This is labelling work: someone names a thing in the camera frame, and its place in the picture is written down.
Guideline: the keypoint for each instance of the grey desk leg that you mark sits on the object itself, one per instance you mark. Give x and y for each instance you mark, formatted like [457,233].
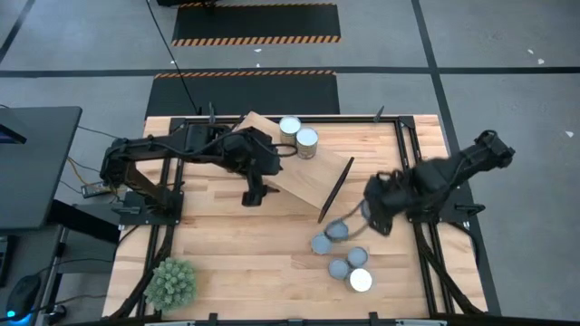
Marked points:
[54,271]

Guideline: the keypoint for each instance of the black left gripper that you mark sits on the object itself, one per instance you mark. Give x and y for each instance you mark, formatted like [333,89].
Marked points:
[254,154]

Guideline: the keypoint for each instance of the dark screen device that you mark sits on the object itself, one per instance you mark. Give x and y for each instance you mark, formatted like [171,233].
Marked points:
[9,136]

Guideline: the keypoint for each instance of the peas can red label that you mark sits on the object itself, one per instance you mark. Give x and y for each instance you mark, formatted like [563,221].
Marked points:
[337,231]

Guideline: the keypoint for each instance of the black mat hazard-striped edge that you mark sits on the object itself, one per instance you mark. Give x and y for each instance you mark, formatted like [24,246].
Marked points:
[244,93]
[254,22]

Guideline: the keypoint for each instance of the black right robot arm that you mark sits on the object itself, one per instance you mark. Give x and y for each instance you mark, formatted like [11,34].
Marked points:
[453,169]

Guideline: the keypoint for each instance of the wooden shelf black frame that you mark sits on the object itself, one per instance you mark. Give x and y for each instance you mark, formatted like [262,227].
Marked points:
[308,181]

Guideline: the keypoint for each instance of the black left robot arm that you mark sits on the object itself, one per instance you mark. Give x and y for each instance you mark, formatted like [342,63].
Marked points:
[149,147]

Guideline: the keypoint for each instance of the dark grey desk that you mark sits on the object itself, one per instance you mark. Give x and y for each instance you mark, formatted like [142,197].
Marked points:
[41,172]

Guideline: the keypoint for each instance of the black computer mouse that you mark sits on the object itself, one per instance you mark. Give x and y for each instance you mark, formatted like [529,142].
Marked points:
[22,294]

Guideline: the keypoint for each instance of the green oranges can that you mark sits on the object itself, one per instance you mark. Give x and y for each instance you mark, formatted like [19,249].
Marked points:
[290,124]

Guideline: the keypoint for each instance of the blue peaches can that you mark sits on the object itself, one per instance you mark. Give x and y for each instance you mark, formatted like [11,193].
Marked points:
[339,269]

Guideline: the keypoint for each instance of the teal white label can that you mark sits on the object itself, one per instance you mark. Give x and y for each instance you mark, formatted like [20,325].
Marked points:
[357,257]

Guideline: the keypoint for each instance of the black metal table frame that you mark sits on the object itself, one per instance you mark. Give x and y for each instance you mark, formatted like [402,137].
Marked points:
[362,119]

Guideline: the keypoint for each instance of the black stand base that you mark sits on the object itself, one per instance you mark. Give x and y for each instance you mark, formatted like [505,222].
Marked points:
[181,2]

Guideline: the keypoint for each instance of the black table clamp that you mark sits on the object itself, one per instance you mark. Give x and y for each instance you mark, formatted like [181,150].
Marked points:
[378,114]
[373,319]
[212,319]

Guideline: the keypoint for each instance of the red white tomato can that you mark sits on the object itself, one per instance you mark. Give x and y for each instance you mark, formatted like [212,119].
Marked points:
[321,244]

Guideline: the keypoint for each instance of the tall silver-lidded tin can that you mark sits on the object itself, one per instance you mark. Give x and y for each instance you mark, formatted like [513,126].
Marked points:
[360,280]
[306,136]

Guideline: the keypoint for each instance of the small black electronics box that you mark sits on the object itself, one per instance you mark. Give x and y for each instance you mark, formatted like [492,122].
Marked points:
[96,190]

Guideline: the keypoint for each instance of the green artificial plant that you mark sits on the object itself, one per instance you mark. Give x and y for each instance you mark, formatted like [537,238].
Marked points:
[171,284]

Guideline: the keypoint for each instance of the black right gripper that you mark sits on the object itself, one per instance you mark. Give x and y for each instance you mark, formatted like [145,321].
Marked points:
[385,194]

